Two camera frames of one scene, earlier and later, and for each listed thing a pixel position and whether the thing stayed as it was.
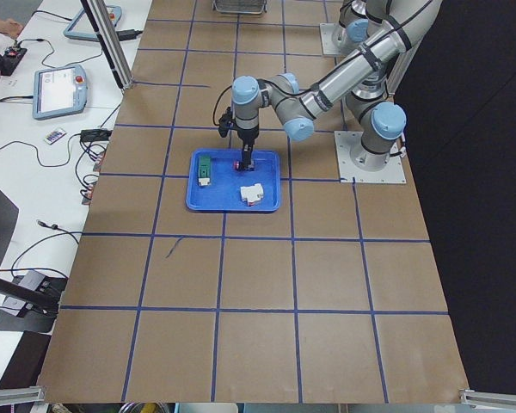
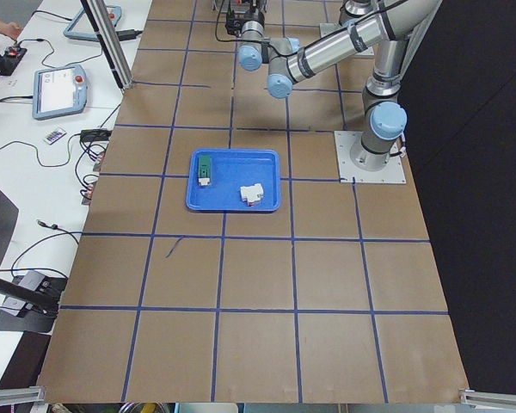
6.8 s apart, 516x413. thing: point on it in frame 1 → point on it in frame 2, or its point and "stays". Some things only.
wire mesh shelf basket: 241,7 stays
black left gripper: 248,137 → 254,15
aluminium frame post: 111,42 stays
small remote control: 53,136 stays
